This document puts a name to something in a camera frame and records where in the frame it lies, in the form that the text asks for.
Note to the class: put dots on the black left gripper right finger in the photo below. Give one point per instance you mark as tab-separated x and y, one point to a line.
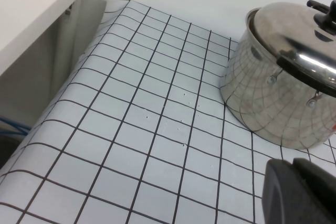
324	197

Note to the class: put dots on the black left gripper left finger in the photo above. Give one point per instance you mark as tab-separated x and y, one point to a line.
283	195

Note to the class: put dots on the stainless steel lid black knob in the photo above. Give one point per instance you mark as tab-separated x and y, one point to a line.
275	24

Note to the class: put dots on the white black-grid tablecloth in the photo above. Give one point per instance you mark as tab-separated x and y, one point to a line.
131	129

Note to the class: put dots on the white board ledge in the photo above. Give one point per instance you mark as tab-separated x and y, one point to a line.
26	11

